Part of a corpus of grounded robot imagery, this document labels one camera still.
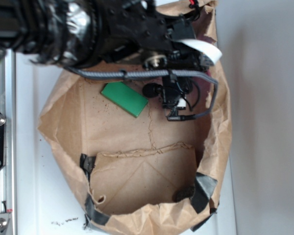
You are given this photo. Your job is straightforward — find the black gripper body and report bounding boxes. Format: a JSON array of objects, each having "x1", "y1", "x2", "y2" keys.
[{"x1": 98, "y1": 0, "x2": 217, "y2": 71}]

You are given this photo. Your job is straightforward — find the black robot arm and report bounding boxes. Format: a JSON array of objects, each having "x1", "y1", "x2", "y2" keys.
[{"x1": 0, "y1": 0, "x2": 221, "y2": 70}]

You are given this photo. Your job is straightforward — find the green rectangular block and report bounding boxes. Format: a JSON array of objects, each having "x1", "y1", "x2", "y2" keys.
[{"x1": 101, "y1": 82, "x2": 148, "y2": 118}]

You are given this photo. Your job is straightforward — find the brown paper bag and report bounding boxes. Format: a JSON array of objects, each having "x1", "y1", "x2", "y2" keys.
[{"x1": 37, "y1": 0, "x2": 233, "y2": 235}]

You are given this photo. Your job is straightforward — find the dark fuzzy ball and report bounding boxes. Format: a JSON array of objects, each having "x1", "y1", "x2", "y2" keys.
[{"x1": 172, "y1": 185, "x2": 195, "y2": 203}]

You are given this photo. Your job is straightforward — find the grey braided cable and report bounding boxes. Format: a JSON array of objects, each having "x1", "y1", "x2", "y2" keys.
[{"x1": 65, "y1": 66, "x2": 220, "y2": 120}]

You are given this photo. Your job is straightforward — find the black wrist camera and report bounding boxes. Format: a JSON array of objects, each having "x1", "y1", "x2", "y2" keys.
[{"x1": 143, "y1": 75, "x2": 196, "y2": 121}]

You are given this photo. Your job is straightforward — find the white flat ribbon cable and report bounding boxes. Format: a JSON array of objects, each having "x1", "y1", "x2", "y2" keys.
[{"x1": 177, "y1": 38, "x2": 223, "y2": 66}]

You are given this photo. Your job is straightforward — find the aluminium frame rail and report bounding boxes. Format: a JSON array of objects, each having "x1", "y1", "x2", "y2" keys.
[{"x1": 0, "y1": 51, "x2": 17, "y2": 235}]

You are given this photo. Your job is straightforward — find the silver corner bracket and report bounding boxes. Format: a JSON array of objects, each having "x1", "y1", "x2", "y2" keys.
[{"x1": 0, "y1": 213, "x2": 13, "y2": 235}]

